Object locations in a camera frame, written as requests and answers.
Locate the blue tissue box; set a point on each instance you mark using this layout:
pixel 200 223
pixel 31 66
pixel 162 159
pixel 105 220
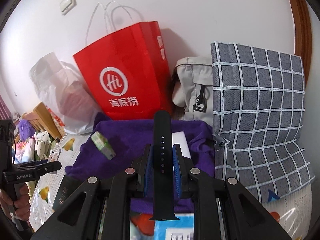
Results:
pixel 181 229

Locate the green tissue pack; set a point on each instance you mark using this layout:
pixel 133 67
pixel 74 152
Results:
pixel 103 145

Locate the red paper shopping bag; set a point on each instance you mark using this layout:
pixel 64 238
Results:
pixel 127 72

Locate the grey checked cushion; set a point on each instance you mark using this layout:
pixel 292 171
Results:
pixel 258 110

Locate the grey canvas bag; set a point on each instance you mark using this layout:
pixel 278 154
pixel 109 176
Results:
pixel 193 89

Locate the purple towel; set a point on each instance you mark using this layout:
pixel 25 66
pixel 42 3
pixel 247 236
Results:
pixel 128 139

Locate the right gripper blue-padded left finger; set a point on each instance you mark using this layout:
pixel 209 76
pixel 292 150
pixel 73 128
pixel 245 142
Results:
pixel 98 209

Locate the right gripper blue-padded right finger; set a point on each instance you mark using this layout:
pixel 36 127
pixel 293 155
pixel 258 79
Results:
pixel 223 209

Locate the white wall switch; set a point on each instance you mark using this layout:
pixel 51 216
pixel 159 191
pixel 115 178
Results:
pixel 66 6

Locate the purple plush toy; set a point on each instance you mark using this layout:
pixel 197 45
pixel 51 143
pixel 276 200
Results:
pixel 26 129

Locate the wooden bed headboard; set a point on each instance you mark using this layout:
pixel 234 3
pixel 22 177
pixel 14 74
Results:
pixel 41 120

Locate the person's left hand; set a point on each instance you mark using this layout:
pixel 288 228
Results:
pixel 22 205

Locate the white Miniso plastic bag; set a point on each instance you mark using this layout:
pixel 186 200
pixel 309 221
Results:
pixel 64 93

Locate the brown wooden door frame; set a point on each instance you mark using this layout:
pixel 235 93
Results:
pixel 303 33

